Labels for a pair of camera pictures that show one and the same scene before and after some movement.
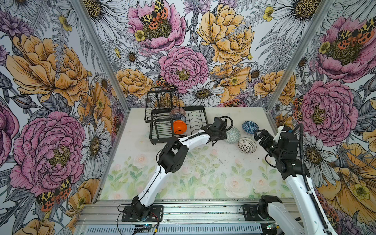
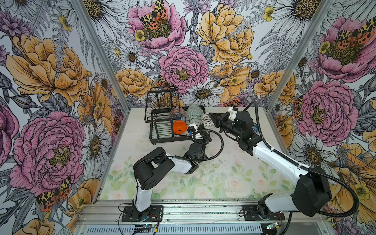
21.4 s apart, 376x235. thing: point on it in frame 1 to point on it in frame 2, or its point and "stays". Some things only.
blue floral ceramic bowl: (180, 117) stays
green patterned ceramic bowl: (233, 135) to (194, 113)
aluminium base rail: (180, 216) stays
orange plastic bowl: (179, 127) stays
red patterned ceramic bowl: (177, 110) stays
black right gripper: (269, 137) to (219, 121)
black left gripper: (223, 137) to (205, 134)
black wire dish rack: (168, 120) stays
